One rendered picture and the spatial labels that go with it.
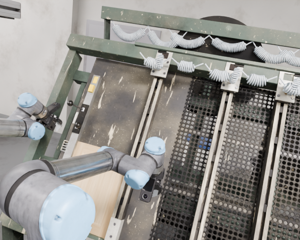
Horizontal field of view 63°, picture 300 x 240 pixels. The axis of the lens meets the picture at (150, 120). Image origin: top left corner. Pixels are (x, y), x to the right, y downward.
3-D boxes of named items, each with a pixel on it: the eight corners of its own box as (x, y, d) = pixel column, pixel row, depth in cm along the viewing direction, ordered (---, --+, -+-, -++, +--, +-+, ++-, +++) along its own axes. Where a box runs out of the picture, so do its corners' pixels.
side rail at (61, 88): (16, 203, 161) (5, 203, 151) (75, 56, 187) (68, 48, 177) (24, 205, 160) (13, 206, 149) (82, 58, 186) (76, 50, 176)
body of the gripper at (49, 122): (42, 128, 138) (30, 119, 128) (49, 115, 142) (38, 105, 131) (54, 132, 137) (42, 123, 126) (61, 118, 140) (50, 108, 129)
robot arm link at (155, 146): (139, 146, 87) (151, 131, 93) (139, 165, 95) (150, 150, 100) (158, 155, 85) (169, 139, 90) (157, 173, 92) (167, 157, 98)
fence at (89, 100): (44, 215, 150) (40, 216, 146) (95, 77, 173) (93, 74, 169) (51, 218, 149) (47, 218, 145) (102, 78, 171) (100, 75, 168)
